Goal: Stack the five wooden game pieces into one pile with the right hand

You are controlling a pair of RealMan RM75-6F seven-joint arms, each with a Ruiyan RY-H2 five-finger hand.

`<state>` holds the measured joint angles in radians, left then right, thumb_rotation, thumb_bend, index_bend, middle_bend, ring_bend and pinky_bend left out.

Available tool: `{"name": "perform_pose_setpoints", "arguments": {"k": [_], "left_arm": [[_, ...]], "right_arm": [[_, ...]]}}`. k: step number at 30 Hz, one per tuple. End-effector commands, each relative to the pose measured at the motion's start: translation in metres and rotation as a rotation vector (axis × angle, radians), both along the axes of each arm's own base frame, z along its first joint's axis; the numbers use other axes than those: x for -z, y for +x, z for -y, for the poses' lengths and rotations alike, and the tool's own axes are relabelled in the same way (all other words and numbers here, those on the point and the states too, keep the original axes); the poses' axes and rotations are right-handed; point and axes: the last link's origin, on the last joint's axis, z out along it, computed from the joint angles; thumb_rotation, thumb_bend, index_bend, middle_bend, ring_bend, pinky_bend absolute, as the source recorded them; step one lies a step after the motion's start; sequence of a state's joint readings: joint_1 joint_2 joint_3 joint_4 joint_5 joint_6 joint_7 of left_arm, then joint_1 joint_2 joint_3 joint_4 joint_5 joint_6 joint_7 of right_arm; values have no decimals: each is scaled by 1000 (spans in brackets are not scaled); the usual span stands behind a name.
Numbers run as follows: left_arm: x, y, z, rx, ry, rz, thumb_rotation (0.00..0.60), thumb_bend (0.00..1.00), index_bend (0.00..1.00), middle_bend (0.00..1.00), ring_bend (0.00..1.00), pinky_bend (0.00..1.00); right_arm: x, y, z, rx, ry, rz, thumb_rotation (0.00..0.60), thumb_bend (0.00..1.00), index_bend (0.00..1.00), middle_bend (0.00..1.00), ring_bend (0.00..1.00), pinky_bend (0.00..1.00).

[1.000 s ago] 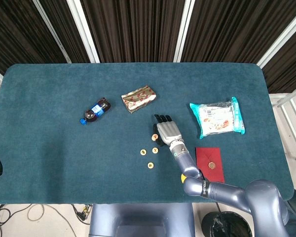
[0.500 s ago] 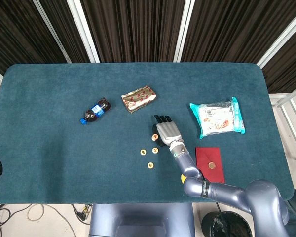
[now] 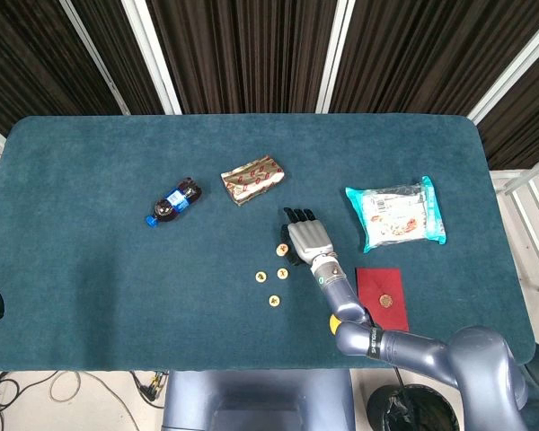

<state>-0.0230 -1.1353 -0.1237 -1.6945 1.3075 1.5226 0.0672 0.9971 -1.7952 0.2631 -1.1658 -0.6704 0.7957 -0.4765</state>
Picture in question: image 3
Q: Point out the red envelope with gold seal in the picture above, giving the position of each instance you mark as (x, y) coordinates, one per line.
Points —
(388, 280)

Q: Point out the cola bottle with blue label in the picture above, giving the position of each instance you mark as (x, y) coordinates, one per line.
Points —
(175, 202)

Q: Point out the dark brown curtain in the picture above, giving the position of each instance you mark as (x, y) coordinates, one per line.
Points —
(251, 54)

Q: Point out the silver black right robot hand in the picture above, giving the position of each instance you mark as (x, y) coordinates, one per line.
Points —
(310, 240)

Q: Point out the wide white screen post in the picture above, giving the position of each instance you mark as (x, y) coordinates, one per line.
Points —
(332, 54)
(152, 54)
(512, 67)

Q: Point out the teal edged food package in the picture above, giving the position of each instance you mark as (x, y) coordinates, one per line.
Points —
(395, 215)

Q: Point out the blue grey robot torso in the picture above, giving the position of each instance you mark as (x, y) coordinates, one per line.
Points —
(251, 395)

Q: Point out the yellow pear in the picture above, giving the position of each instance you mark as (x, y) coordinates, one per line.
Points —
(334, 324)

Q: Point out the thin white screen post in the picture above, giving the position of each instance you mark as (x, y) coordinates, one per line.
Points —
(94, 58)

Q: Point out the gold red snack packet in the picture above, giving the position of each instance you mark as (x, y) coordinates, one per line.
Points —
(251, 179)

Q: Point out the teal velvet tablecloth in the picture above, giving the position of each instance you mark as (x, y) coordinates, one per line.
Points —
(94, 269)

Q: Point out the silver metal rack frame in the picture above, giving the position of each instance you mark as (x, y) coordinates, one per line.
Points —
(521, 197)

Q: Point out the cream chess piece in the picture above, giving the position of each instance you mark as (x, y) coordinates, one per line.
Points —
(275, 301)
(261, 277)
(281, 249)
(283, 273)

